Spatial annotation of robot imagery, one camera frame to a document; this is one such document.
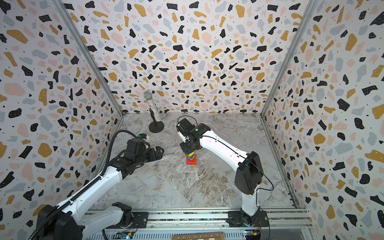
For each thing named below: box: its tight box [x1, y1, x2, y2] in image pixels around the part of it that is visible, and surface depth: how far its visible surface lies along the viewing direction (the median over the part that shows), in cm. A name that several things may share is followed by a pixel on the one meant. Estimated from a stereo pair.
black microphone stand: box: [148, 108, 165, 133], surface depth 115 cm
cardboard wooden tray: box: [171, 232, 225, 240], surface depth 69 cm
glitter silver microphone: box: [143, 89, 161, 122], surface depth 94 cm
